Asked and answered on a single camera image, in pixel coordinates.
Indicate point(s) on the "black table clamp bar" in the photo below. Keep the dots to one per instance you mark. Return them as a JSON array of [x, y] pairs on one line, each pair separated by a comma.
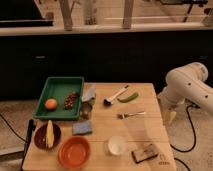
[[30, 129]]

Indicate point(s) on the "white cup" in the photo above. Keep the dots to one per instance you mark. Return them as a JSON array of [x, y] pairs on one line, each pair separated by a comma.
[[116, 145]]

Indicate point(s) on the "blue sponge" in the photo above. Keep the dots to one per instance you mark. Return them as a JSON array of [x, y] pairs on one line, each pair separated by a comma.
[[82, 128]]

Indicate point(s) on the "red bowl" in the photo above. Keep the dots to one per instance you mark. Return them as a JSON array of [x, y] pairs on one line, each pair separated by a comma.
[[74, 152]]

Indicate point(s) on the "dark maroon plate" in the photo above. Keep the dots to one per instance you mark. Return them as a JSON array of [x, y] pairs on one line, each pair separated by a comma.
[[40, 137]]

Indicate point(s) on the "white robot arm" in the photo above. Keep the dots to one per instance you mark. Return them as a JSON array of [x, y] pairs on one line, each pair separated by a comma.
[[185, 83]]

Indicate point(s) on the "yellow corn cob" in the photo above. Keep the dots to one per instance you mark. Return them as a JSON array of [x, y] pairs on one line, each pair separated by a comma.
[[49, 135]]

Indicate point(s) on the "green plastic tray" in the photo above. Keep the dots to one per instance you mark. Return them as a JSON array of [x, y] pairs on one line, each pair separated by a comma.
[[60, 88]]

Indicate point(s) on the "wooden cutting board table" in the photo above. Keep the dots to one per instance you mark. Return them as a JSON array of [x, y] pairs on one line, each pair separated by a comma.
[[138, 131]]

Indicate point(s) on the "silver metal fork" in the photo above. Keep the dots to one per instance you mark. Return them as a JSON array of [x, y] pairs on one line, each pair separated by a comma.
[[126, 115]]

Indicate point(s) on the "orange fruit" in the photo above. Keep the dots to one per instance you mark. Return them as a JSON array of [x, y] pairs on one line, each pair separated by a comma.
[[51, 104]]

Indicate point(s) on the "brown grape bunch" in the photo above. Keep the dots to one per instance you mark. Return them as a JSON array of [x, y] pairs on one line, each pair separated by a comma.
[[69, 100]]

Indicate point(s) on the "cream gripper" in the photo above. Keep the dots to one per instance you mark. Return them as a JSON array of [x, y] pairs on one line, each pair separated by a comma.
[[168, 113]]

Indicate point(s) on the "small metal cup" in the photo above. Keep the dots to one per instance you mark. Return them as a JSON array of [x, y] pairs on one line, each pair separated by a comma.
[[85, 110]]

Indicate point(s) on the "grey folded cloth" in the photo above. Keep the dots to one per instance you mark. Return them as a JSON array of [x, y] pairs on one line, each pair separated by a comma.
[[89, 94]]

